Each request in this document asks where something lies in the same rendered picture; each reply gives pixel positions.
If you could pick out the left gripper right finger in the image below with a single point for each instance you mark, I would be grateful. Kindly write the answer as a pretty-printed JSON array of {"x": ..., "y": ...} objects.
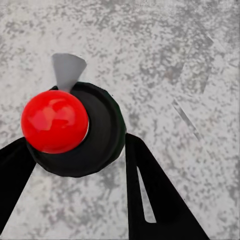
[{"x": 174, "y": 220}]

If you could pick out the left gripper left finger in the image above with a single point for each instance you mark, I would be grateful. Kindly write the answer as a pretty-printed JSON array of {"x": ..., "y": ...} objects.
[{"x": 16, "y": 167}]

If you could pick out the insectifuge atomizer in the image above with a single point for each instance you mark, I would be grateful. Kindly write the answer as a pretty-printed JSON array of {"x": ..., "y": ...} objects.
[{"x": 76, "y": 128}]

